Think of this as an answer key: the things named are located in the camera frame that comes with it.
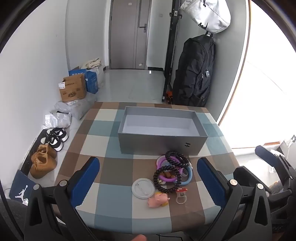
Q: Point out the black backpack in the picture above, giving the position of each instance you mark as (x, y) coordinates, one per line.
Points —
(194, 69)

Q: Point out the pink pig toy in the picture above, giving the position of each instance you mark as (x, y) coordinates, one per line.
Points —
(158, 199)

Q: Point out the brown cardboard box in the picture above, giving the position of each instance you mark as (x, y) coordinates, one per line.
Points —
(74, 89)

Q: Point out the tan boot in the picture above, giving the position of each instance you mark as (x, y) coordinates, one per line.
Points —
(42, 165)
(47, 150)

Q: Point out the navy bag with white logo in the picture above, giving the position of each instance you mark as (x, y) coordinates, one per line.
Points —
(20, 185)

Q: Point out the black coat rack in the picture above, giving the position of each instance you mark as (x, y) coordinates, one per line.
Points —
(172, 46)

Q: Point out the grey parcel bag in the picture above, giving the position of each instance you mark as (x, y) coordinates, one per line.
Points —
(76, 106)

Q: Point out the small orange item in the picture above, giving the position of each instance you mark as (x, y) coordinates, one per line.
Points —
(169, 95)

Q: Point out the black and white sneaker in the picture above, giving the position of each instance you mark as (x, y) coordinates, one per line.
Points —
(53, 143)
(59, 134)

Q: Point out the window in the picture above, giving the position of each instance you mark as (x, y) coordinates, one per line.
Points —
(266, 81)

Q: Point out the round clear lid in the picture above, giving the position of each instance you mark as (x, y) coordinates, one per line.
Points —
(143, 188)

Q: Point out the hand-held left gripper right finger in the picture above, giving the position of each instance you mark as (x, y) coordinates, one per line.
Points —
(211, 183)

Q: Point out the dark shoe mat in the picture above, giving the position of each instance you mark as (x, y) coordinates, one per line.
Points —
(34, 148)

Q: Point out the blue cardboard box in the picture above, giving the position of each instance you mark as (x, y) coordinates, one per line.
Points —
(76, 70)
(92, 82)

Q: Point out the beige tote bag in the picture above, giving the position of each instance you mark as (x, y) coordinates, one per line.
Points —
(92, 63)

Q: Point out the checked tablecloth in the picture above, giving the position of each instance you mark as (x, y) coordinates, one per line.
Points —
(115, 204)

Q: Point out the grey cardboard box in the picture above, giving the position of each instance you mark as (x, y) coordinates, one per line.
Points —
(150, 143)

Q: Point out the crumpled white plastic bag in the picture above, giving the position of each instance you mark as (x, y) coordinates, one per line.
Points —
(57, 120)

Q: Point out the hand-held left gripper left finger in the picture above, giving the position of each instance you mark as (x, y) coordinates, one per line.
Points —
(85, 183)

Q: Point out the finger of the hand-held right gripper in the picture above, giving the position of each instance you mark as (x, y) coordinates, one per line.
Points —
(266, 154)
(249, 176)

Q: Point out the person's left hand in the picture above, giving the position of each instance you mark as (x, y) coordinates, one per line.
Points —
(138, 238)

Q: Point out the grey door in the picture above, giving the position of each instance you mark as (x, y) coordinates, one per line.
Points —
(124, 34)

